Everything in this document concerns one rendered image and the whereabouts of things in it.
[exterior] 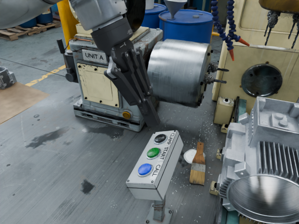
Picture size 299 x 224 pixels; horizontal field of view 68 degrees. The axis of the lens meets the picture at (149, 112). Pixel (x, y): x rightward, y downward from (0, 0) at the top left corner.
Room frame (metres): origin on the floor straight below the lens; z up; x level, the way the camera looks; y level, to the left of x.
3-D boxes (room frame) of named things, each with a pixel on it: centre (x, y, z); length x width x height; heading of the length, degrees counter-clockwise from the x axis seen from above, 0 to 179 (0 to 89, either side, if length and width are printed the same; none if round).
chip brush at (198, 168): (0.55, -0.18, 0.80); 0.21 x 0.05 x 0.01; 166
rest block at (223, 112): (0.79, -0.33, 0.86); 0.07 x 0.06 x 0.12; 69
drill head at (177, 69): (0.82, -0.08, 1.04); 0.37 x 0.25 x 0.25; 69
